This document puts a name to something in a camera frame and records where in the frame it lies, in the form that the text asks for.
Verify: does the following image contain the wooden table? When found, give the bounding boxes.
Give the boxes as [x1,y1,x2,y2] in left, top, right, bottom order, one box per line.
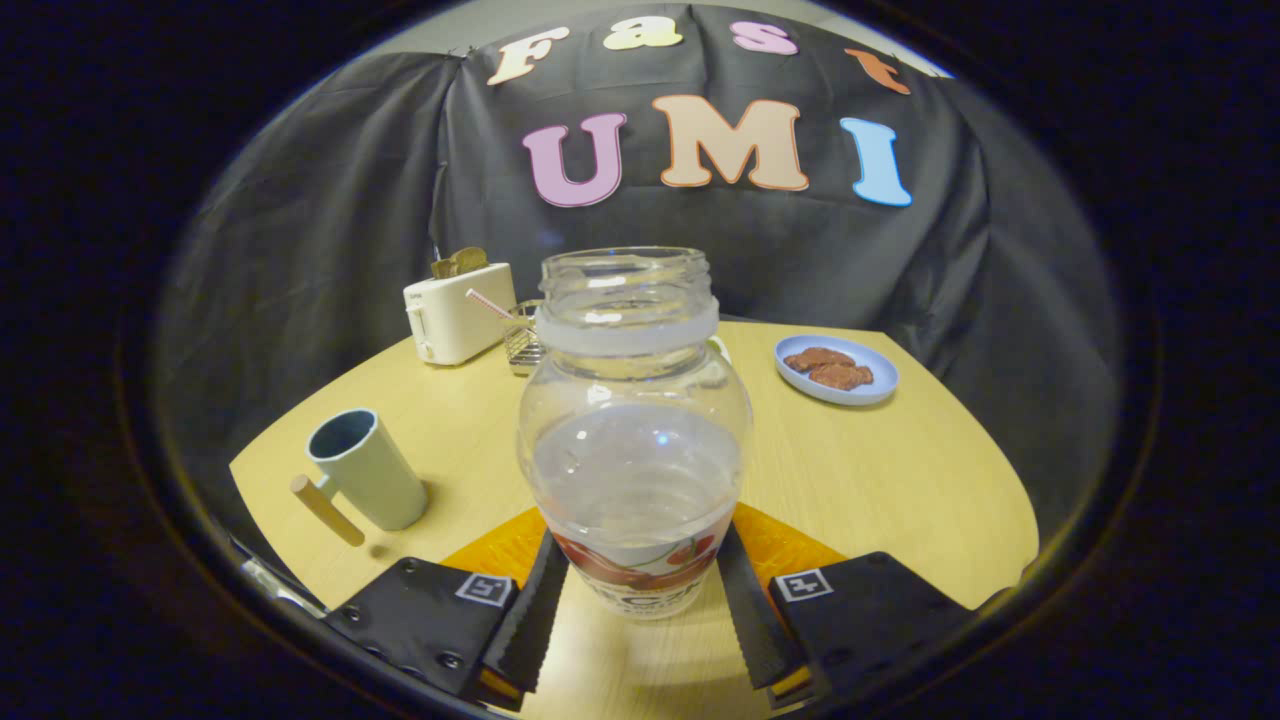
[229,318,1041,720]

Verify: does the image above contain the blue plate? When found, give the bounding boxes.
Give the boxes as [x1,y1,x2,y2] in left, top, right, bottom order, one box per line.
[775,334,900,407]

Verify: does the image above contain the cream toaster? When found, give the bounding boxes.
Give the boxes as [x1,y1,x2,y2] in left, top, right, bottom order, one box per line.
[403,262,518,366]

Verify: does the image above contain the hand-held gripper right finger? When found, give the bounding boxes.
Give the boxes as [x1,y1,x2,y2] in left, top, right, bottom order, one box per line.
[715,502,986,713]

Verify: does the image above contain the brown toast slices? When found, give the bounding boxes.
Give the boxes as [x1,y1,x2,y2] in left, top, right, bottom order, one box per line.
[431,247,490,279]

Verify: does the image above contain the black backdrop cloth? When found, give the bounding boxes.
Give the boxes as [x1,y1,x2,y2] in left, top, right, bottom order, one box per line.
[150,0,1126,581]

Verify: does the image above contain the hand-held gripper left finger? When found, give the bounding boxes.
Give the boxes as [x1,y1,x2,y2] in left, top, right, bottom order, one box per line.
[322,505,571,713]

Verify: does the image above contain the clear plastic juice bottle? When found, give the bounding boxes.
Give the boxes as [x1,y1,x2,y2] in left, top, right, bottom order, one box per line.
[516,246,754,621]

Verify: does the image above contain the pale blue-grey cup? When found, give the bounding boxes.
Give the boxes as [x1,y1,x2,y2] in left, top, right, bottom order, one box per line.
[290,408,429,547]

